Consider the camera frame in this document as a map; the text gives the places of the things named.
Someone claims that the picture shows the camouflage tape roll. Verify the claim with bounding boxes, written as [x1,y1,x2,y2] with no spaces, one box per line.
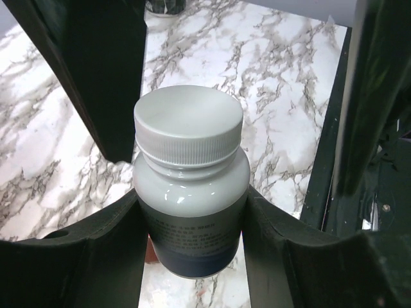
[145,0,187,17]

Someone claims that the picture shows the white pill bottle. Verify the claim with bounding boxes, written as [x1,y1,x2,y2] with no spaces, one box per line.
[133,85,250,279]

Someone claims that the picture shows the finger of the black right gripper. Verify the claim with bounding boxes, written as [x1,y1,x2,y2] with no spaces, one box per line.
[11,0,147,163]
[333,0,410,196]

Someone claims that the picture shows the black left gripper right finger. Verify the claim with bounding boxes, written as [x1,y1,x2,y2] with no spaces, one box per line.
[242,187,410,307]

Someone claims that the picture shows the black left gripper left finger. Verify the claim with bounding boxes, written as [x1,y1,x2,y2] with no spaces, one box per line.
[1,191,148,307]

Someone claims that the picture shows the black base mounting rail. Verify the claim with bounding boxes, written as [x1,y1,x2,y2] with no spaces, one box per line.
[300,30,410,237]

